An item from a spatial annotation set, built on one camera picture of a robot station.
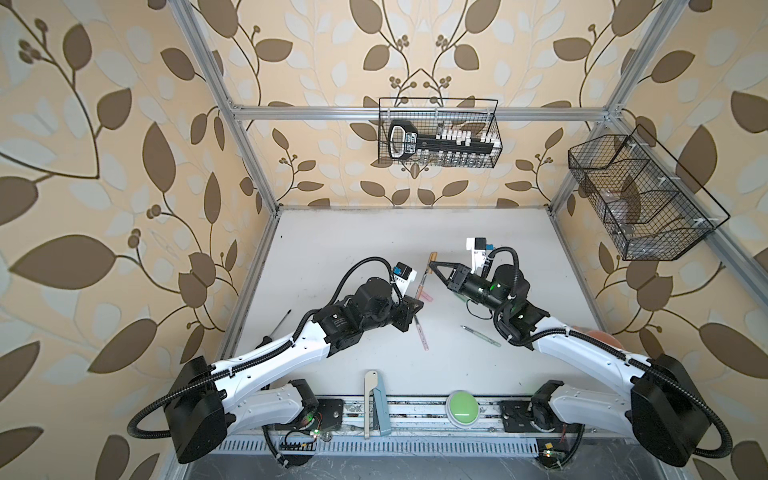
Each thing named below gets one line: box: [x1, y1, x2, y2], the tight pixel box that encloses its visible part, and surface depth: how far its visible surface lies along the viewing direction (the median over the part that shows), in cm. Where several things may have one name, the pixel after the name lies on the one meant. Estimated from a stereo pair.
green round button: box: [445, 390, 481, 429], surface depth 76 cm
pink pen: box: [414, 314, 430, 352], surface depth 90 cm
